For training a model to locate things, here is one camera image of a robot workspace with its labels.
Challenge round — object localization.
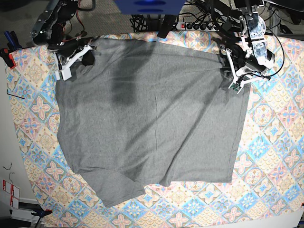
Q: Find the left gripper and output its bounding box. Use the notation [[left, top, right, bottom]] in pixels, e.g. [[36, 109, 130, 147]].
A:
[[219, 46, 270, 83]]

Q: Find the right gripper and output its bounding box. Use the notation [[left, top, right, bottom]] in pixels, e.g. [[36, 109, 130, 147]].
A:
[[53, 40, 97, 66]]

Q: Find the grey T-shirt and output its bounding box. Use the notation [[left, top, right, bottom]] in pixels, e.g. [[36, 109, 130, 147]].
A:
[[56, 38, 250, 207]]

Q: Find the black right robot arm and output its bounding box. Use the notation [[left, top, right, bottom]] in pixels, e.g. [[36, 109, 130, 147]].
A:
[[31, 0, 96, 68]]

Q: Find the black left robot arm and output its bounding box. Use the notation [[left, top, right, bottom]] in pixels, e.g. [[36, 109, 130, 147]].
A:
[[220, 0, 275, 91]]

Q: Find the white power strip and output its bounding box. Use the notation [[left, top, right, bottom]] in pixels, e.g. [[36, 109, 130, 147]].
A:
[[175, 22, 218, 31]]

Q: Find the red black clamp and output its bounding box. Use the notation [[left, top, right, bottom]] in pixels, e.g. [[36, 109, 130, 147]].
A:
[[0, 48, 16, 69]]

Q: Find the patterned tile tablecloth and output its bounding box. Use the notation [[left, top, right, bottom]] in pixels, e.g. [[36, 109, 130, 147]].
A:
[[5, 36, 304, 228]]

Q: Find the red white label tag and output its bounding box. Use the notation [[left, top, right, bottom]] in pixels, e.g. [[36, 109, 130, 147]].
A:
[[0, 180, 20, 209]]

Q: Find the blue orange bottom clamp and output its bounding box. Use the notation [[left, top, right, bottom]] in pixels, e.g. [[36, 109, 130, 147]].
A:
[[31, 209, 53, 228]]

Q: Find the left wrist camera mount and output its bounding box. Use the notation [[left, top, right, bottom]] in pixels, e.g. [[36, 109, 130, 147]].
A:
[[225, 48, 258, 94]]

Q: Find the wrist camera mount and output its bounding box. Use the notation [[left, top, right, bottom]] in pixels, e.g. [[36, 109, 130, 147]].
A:
[[225, 48, 258, 94], [55, 45, 90, 81]]

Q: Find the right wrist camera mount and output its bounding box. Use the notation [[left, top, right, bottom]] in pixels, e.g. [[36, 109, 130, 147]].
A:
[[55, 45, 90, 81]]

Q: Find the black cable bundle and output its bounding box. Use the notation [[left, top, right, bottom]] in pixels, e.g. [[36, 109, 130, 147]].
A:
[[129, 14, 164, 33]]

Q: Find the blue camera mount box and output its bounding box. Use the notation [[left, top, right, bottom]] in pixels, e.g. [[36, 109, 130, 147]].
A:
[[114, 0, 186, 15]]

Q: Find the black mount post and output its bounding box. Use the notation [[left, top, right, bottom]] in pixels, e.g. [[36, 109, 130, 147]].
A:
[[157, 15, 177, 38]]

